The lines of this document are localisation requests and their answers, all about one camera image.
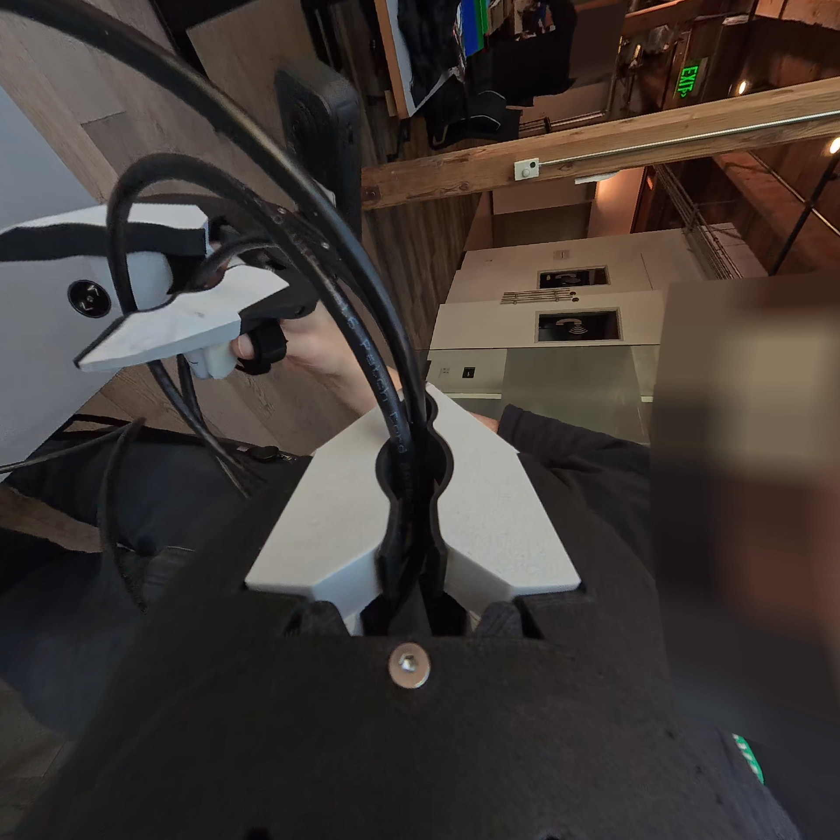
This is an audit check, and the wire cable tray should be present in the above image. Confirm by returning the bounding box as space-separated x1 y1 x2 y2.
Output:
655 163 744 281

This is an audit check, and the hanging black garment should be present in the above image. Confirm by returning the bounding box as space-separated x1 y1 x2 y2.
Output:
399 0 580 147

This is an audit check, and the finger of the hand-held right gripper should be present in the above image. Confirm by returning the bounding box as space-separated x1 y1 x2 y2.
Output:
73 262 290 374
0 203 211 311

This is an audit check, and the black bag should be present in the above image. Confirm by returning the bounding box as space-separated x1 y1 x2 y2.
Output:
7 415 313 565

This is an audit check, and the person's black jacket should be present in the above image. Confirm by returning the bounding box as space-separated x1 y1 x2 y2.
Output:
718 715 840 840

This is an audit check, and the thin black cable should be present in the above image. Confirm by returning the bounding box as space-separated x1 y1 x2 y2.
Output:
0 419 148 608

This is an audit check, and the thick black patch cable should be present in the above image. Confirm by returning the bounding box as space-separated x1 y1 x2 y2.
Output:
0 0 455 618

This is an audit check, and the metal conduit pipe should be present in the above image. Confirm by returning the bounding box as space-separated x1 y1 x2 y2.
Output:
538 108 840 169

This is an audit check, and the long wooden ceiling beam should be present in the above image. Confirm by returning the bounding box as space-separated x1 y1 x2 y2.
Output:
361 77 840 211

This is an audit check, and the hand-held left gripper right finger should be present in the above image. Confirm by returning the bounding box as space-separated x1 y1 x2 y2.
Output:
425 384 582 631

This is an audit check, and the person's right hand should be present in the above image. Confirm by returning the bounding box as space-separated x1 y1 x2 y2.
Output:
230 304 403 421

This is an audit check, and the white phone booth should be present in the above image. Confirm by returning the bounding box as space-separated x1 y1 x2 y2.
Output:
451 247 672 307
429 291 665 353

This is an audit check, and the person's right forearm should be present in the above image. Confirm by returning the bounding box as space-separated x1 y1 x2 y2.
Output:
495 403 657 592

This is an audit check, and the green exit sign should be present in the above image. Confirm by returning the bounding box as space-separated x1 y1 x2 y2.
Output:
672 58 711 101

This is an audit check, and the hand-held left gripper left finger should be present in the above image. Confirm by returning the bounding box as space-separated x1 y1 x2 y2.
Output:
246 406 398 636

